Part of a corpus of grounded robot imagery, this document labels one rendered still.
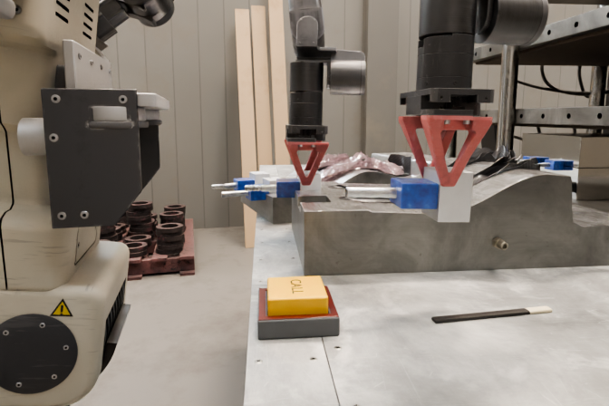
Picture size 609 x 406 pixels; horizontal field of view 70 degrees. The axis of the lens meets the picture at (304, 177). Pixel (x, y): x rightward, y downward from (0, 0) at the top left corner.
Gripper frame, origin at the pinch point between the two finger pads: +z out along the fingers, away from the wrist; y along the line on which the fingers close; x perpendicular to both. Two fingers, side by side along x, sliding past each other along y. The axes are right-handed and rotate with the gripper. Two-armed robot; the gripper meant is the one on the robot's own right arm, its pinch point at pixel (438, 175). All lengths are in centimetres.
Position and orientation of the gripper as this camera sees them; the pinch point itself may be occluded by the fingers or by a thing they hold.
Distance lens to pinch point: 50.4
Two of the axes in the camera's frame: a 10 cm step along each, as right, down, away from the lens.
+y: -1.0, -1.4, 9.9
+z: -0.1, 9.9, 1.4
